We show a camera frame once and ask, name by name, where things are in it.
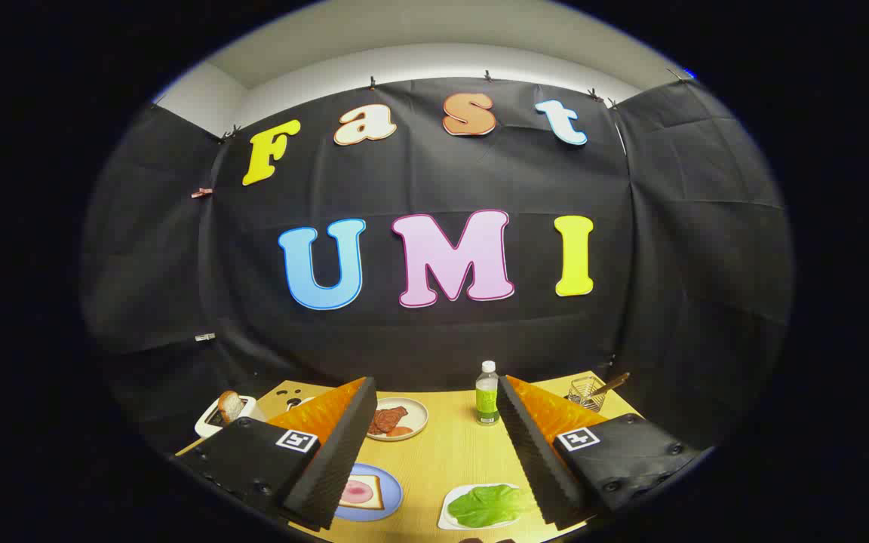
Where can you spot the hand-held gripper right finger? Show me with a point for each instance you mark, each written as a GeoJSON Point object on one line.
{"type": "Point", "coordinates": [536, 460]}

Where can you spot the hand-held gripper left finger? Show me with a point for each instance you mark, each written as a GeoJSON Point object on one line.
{"type": "Point", "coordinates": [336, 460]}

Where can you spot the green lettuce leaf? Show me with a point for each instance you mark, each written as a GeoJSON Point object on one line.
{"type": "Point", "coordinates": [487, 505]}

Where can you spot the toasted bread slice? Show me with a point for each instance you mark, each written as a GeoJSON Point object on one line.
{"type": "Point", "coordinates": [230, 406]}

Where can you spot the pink ham slice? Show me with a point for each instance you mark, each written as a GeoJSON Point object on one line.
{"type": "Point", "coordinates": [357, 492]}

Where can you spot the brown meat slice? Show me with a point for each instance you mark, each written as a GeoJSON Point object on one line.
{"type": "Point", "coordinates": [397, 415]}
{"type": "Point", "coordinates": [378, 424]}

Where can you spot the white sandwich bread slice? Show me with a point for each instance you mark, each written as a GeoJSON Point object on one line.
{"type": "Point", "coordinates": [376, 502]}

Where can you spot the blue round plate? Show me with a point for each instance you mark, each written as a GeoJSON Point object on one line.
{"type": "Point", "coordinates": [393, 494]}

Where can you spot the red tomato slice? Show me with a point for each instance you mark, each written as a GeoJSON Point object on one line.
{"type": "Point", "coordinates": [400, 432]}

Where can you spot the green label plastic bottle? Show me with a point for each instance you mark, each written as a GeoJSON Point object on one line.
{"type": "Point", "coordinates": [487, 400]}

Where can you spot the beige round plate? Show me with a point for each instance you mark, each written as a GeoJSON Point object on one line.
{"type": "Point", "coordinates": [413, 413]}

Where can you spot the white square plate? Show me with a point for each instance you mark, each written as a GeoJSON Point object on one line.
{"type": "Point", "coordinates": [445, 516]}

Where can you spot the white toaster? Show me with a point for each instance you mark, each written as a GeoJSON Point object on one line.
{"type": "Point", "coordinates": [205, 427]}

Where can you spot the black backdrop cloth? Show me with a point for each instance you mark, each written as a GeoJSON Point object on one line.
{"type": "Point", "coordinates": [404, 181]}

